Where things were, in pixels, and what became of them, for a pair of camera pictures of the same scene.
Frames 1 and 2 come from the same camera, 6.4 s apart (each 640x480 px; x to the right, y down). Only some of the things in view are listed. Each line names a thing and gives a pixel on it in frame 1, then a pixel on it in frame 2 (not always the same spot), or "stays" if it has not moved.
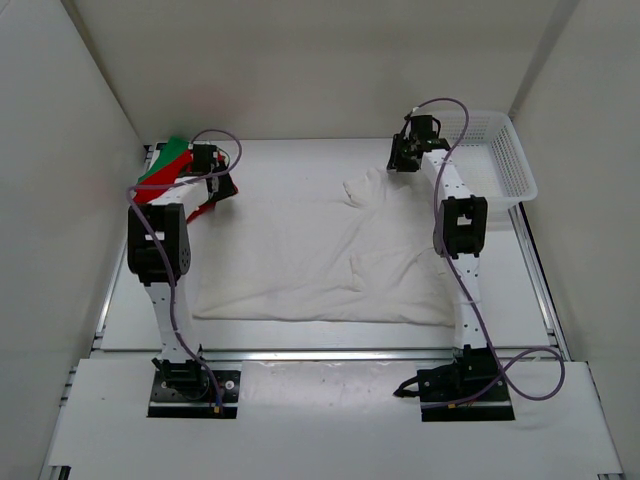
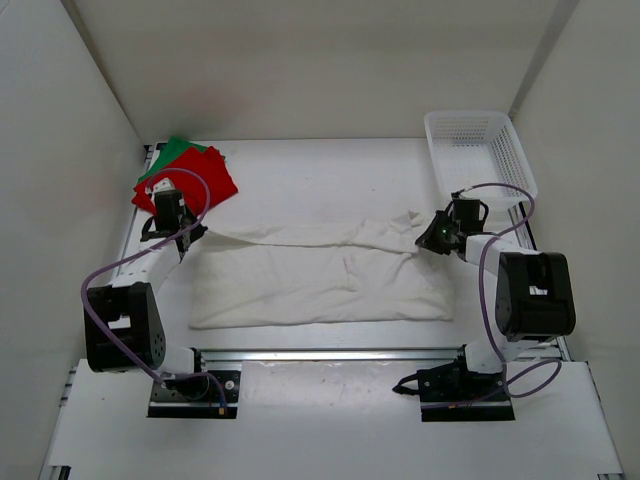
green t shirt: (174, 147) stays
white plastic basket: (488, 157) stays
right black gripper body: (402, 161) to (439, 238)
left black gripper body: (224, 186) to (196, 232)
